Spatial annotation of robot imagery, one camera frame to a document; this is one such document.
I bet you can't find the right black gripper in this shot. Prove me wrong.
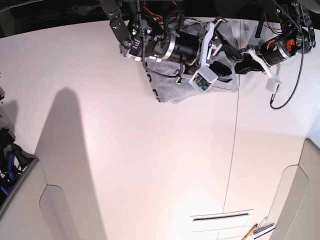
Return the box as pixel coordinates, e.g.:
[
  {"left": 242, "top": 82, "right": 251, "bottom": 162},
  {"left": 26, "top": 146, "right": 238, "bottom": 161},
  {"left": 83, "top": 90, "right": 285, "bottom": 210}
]
[{"left": 162, "top": 17, "right": 243, "bottom": 77}]

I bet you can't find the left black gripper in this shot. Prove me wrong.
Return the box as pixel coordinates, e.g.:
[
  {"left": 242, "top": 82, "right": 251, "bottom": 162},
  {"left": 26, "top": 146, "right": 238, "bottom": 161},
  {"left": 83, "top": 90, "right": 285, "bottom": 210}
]
[{"left": 234, "top": 37, "right": 294, "bottom": 79}]

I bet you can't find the grey T-shirt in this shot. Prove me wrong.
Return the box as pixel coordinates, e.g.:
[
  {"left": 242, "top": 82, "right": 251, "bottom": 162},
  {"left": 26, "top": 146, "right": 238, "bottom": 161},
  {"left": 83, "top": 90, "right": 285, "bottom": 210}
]
[{"left": 144, "top": 17, "right": 238, "bottom": 104}]

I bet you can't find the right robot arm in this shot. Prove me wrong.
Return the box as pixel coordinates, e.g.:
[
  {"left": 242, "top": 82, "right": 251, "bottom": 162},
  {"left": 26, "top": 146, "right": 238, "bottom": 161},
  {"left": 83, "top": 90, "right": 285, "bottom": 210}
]
[{"left": 99, "top": 0, "right": 244, "bottom": 79}]

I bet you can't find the yellow pencil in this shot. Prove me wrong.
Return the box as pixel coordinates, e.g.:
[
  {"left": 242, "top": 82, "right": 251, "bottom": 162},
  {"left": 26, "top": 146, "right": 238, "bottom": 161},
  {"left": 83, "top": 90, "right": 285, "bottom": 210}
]
[{"left": 241, "top": 224, "right": 258, "bottom": 240}]

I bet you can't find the blue black equipment pile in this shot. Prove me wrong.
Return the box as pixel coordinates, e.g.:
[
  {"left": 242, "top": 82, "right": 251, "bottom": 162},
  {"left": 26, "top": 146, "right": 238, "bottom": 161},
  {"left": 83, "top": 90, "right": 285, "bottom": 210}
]
[{"left": 0, "top": 127, "right": 38, "bottom": 198}]

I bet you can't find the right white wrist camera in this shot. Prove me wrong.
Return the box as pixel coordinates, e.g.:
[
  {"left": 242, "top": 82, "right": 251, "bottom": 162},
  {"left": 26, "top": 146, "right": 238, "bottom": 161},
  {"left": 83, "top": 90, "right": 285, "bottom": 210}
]
[{"left": 188, "top": 67, "right": 218, "bottom": 94}]

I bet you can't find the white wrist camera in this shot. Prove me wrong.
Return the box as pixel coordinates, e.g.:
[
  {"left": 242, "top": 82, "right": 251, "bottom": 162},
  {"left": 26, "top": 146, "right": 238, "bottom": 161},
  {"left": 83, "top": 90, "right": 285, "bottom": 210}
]
[
  {"left": 265, "top": 78, "right": 283, "bottom": 94},
  {"left": 188, "top": 67, "right": 218, "bottom": 94}
]

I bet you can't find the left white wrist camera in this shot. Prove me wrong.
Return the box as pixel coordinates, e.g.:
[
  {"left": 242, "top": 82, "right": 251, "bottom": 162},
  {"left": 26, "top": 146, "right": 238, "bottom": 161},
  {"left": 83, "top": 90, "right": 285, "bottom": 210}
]
[{"left": 265, "top": 78, "right": 283, "bottom": 94}]

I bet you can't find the braided black cable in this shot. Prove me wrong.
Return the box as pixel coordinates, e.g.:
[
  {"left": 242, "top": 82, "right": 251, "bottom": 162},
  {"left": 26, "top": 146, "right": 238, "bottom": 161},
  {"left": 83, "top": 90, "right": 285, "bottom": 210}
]
[{"left": 269, "top": 0, "right": 306, "bottom": 110}]

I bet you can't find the white cable slot cover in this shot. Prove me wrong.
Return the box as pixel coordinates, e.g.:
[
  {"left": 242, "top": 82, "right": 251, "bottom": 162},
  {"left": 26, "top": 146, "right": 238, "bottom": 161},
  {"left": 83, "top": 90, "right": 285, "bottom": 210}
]
[{"left": 189, "top": 209, "right": 254, "bottom": 232}]

